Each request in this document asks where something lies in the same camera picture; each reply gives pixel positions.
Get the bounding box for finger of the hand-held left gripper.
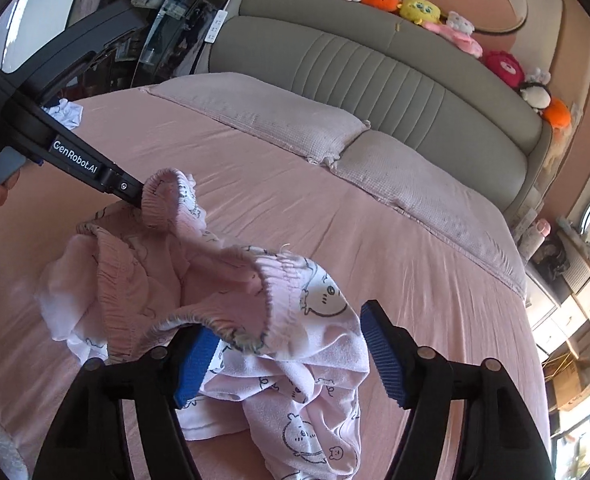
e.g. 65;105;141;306
95;160;148;209

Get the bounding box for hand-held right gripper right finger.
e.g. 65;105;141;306
360;300;558;480

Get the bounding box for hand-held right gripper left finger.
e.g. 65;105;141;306
35;325;223;480

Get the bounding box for pink printed pants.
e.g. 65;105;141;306
35;167;371;480

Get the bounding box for white and blue garment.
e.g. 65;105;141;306
42;99;84;133

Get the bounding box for pink bed sheet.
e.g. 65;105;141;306
0;87;548;480

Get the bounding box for pink checked pillow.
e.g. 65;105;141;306
332;130;528;306
140;72;371;166

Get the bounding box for glass display cabinet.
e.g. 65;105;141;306
65;0;271;96

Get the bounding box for white nightstand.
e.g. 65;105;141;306
525;260;563;316

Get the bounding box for white power strip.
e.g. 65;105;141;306
207;10;228;43

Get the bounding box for cardboard box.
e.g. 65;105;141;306
545;345;590;411

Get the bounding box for pink water bottle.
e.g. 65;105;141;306
518;217;551;256

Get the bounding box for black bag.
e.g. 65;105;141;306
532;235;571;276

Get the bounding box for white ribbed storage box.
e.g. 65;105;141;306
565;247;590;293

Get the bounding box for grey padded headboard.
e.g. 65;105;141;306
195;0;556;216

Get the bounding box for cream plush toy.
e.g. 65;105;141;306
545;125;573;171

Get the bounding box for black and white plush toy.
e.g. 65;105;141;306
518;67;553;111

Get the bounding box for red plush toy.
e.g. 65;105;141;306
480;50;523;86

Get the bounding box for white cat plush toy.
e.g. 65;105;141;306
445;10;476;36

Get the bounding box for yellow plush toy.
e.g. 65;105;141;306
399;0;443;26

